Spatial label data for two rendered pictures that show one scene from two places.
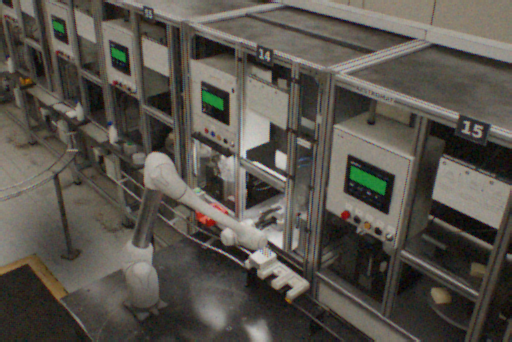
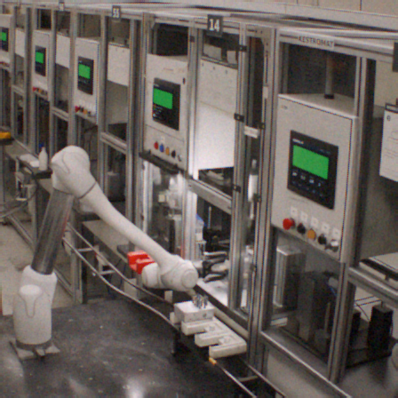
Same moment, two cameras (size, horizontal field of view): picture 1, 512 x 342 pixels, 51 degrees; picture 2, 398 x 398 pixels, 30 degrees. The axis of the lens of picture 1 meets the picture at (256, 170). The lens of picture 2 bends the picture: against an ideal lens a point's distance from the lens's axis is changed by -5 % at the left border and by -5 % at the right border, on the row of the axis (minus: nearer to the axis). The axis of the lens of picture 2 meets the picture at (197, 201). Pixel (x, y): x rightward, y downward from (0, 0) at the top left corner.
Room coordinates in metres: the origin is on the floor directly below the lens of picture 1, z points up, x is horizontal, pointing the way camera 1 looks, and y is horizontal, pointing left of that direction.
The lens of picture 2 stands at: (-0.34, -0.76, 2.18)
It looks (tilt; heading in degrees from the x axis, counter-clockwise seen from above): 16 degrees down; 15
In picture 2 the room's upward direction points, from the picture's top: 2 degrees clockwise
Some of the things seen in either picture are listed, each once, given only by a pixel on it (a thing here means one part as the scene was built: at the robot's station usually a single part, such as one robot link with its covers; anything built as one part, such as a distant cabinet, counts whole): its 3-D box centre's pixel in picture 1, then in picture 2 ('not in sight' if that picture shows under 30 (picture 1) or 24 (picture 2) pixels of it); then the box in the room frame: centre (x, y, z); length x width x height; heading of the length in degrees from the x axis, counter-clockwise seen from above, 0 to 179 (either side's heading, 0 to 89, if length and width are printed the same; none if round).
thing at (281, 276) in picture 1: (276, 277); (206, 337); (2.26, -0.13, 0.84); 0.36 x 0.14 x 0.10; 43
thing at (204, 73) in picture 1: (228, 101); (188, 107); (2.95, 0.17, 1.60); 0.42 x 0.29 x 0.46; 43
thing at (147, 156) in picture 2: (211, 143); (158, 160); (2.85, 0.27, 1.37); 0.36 x 0.04 x 0.04; 43
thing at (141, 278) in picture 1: (142, 281); (31, 312); (2.20, 0.60, 0.85); 0.18 x 0.16 x 0.22; 24
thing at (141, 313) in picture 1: (147, 303); (35, 344); (2.17, 0.59, 0.71); 0.22 x 0.18 x 0.06; 43
